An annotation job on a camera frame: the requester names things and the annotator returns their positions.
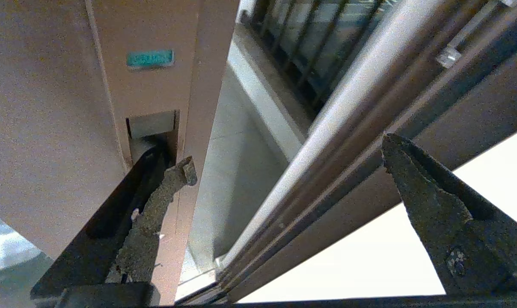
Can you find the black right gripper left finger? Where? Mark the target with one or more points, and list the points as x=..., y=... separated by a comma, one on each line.
x=143, y=231

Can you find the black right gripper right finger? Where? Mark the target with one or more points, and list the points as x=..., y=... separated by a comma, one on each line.
x=451, y=222

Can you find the brown framed sliding glass door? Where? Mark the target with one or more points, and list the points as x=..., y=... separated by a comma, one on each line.
x=49, y=128

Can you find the short dark stone window sill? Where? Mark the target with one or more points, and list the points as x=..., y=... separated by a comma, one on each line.
x=275, y=98

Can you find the black balcony railing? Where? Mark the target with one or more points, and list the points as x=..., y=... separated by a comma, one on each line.
x=310, y=47

